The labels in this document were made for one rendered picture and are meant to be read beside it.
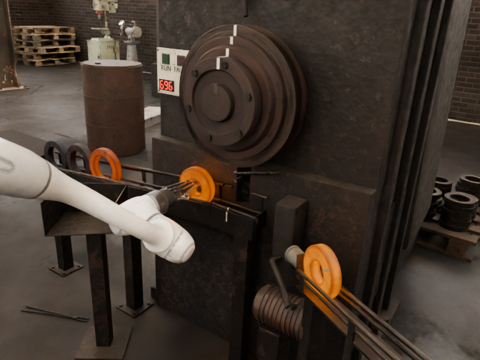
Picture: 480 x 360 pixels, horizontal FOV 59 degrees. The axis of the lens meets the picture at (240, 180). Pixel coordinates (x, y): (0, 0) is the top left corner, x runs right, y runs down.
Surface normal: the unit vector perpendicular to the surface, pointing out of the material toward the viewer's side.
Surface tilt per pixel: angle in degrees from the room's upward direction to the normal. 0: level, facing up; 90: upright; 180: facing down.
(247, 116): 90
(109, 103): 90
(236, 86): 90
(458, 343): 0
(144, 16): 90
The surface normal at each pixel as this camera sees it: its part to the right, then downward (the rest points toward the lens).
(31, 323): 0.04, -0.93
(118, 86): 0.42, 0.35
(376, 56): -0.56, 0.28
